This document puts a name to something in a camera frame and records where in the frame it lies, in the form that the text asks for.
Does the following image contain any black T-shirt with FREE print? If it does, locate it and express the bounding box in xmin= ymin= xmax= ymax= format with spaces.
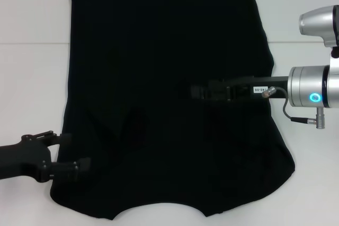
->
xmin=49 ymin=0 xmax=296 ymax=215

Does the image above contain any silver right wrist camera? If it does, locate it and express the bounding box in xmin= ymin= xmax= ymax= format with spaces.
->
xmin=298 ymin=5 xmax=339 ymax=59

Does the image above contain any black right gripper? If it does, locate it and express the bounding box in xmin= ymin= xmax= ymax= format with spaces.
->
xmin=190 ymin=76 xmax=290 ymax=102

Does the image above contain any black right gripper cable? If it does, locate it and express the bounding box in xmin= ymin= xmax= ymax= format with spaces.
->
xmin=275 ymin=88 xmax=326 ymax=131

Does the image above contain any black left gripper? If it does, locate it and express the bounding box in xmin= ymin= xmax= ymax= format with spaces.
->
xmin=0 ymin=130 xmax=91 ymax=183

